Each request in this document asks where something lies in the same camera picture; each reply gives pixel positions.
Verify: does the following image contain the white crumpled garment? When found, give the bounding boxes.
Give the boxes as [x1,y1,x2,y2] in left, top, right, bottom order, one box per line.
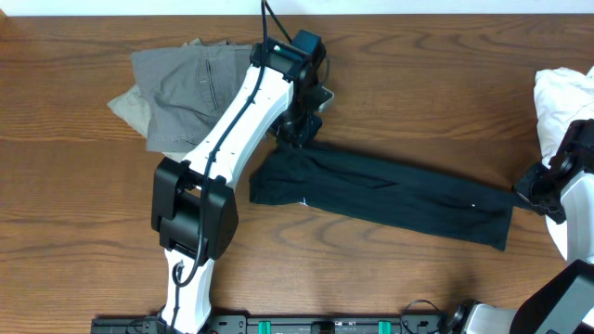
[534,68,593,263]

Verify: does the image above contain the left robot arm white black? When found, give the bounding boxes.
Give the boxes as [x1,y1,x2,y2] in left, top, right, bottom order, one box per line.
[148,30,333,333]

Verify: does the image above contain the beige folded garment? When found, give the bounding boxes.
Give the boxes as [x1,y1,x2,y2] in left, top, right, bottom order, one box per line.
[108,84,192,161]

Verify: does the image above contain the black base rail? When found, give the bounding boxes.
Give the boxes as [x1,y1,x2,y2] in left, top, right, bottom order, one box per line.
[90,304,469,334]

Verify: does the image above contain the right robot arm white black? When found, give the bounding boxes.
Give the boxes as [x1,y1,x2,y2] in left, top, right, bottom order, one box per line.
[442,119,593,334]

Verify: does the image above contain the grey folded shorts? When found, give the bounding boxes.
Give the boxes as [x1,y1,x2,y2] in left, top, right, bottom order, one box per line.
[131,44,252,153]

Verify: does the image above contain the dark teal t-shirt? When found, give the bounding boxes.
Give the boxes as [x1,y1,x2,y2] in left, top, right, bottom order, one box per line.
[250,145,528,251]

